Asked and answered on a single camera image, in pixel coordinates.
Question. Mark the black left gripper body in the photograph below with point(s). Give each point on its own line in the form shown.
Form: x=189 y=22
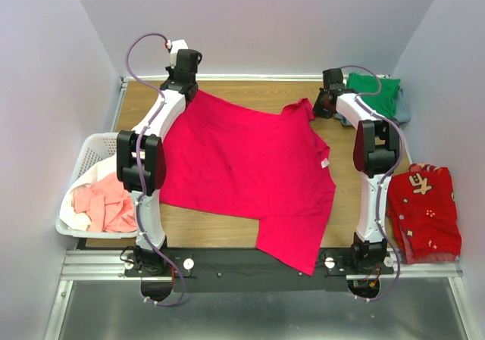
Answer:
x=170 y=71

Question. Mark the magenta t shirt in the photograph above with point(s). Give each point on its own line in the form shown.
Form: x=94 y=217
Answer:
x=226 y=159

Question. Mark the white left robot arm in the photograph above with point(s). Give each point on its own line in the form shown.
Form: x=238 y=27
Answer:
x=140 y=160

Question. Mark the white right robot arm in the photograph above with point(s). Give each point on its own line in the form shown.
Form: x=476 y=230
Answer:
x=376 y=155

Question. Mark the green folded t shirt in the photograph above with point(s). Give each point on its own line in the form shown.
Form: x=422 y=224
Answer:
x=380 y=97

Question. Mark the grey blue folded t shirt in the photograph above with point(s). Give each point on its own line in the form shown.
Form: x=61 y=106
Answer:
x=402 y=115

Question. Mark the white laundry basket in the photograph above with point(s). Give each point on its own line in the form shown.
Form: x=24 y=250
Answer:
x=96 y=148

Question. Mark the peach pink garment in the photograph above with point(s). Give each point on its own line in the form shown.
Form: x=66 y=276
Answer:
x=107 y=206

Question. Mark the red patterned folded t shirt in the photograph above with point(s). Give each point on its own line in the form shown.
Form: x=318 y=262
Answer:
x=422 y=211

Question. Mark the white cream garment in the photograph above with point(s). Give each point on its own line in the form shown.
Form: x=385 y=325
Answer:
x=69 y=220

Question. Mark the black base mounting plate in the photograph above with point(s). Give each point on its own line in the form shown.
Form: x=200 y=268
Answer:
x=214 y=270

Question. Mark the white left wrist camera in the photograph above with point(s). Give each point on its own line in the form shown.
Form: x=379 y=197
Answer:
x=173 y=47

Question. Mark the aluminium frame rail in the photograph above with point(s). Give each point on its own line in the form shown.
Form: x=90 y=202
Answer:
x=96 y=299

